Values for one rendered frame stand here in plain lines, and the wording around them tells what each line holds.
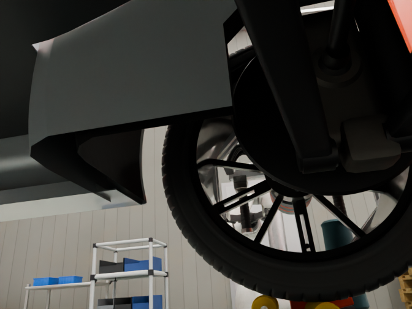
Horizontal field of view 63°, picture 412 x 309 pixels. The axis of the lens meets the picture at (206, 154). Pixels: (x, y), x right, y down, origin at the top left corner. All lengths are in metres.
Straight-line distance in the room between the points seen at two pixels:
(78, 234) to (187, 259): 1.76
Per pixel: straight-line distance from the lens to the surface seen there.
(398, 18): 1.48
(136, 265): 2.81
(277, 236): 2.02
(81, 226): 5.69
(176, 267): 5.17
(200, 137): 0.85
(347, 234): 1.13
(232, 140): 1.10
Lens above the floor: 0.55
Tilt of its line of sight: 23 degrees up
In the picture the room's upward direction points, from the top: 4 degrees counter-clockwise
